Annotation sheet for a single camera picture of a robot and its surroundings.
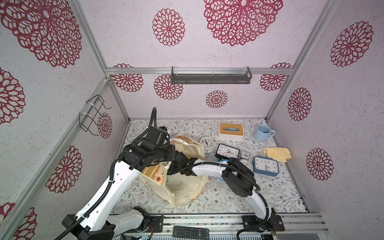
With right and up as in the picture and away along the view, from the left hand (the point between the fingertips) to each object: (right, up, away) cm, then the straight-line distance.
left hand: (173, 154), depth 69 cm
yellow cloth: (+65, -4, +28) cm, 71 cm away
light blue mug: (+58, +10, +35) cm, 69 cm away
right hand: (-5, -7, +24) cm, 25 cm away
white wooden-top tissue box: (+37, +11, +37) cm, 54 cm away
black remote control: (+7, -37, +1) cm, 38 cm away
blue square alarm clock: (+54, -11, +23) cm, 60 cm away
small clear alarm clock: (+43, -4, +28) cm, 52 cm away
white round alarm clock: (+44, -9, +24) cm, 50 cm away
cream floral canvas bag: (+2, -22, +17) cm, 28 cm away
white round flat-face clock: (+20, +2, +31) cm, 37 cm away
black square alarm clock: (+31, -2, +29) cm, 43 cm away
